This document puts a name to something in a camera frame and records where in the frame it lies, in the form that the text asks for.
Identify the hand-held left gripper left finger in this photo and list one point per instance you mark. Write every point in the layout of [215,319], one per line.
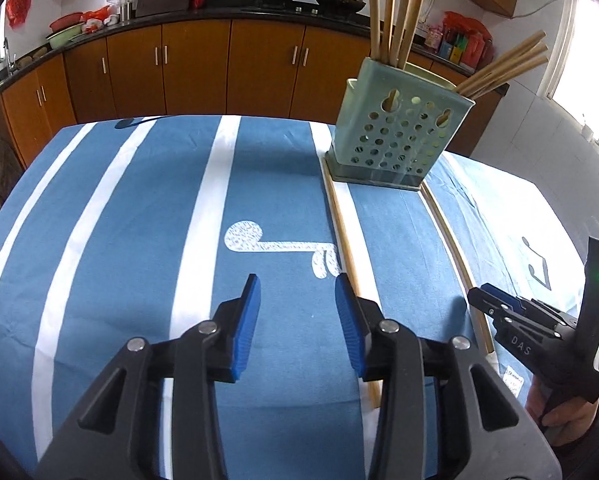
[244,330]

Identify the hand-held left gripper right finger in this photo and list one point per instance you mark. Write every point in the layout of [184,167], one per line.
[349,330]

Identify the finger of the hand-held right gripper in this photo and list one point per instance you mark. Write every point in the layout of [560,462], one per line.
[529,310]
[517,342]

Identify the green perforated chopstick holder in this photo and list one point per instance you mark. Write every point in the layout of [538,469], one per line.
[399,130]

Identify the person's right hand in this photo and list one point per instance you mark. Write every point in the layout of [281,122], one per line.
[567,417]

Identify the blue white striped tablecloth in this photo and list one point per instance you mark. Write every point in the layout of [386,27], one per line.
[129,240]

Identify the bright window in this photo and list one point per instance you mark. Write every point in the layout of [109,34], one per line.
[587,65]

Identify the brown wooden base cabinets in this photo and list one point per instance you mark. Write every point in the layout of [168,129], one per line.
[194,65]

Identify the red bag with packets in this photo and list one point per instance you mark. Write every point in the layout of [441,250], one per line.
[462,42]

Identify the round woven sieve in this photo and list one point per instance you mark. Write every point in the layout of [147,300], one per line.
[4,170]

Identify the black kitchen countertop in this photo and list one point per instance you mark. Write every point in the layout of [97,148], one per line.
[214,14]

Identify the black wok with lid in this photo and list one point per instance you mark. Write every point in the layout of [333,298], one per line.
[339,0]

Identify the steel cup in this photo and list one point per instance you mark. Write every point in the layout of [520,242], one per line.
[125,12]

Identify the green plastic basin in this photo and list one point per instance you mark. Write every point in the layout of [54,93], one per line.
[64,37]

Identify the red and white plastic bags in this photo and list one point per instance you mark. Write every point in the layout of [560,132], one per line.
[99,17]

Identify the red plastic basin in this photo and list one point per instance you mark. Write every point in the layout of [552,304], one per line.
[67,21]

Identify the steel faucet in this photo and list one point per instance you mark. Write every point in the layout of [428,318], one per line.
[7,55]

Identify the red hanging plastic bag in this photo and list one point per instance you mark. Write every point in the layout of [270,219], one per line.
[19,7]

